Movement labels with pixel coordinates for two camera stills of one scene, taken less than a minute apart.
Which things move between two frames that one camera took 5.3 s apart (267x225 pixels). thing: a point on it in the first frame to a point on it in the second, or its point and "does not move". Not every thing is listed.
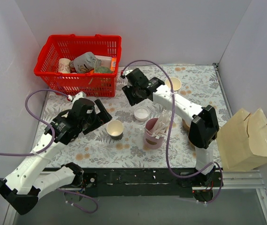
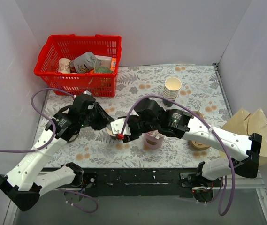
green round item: (104, 70) does not move
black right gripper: (128, 95) to (128, 132)
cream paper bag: (245, 139) does not move
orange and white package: (108, 61) does not move
